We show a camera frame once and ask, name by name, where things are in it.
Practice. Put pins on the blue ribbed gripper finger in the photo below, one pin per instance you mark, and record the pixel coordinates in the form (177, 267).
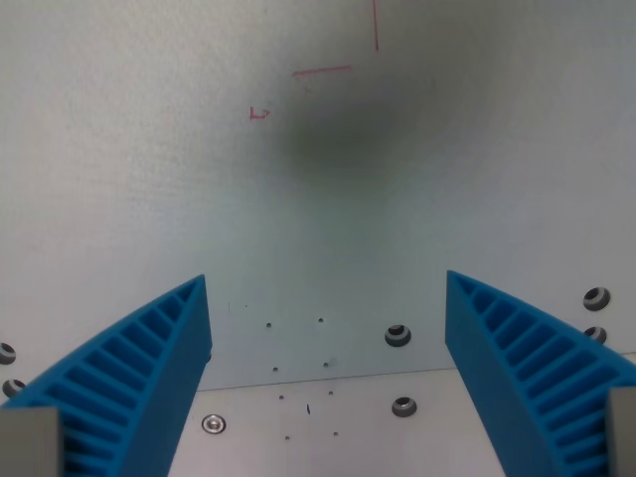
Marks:
(149, 377)
(502, 367)

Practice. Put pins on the shiny silver flat screw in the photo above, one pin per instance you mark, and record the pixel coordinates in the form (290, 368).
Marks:
(214, 424)

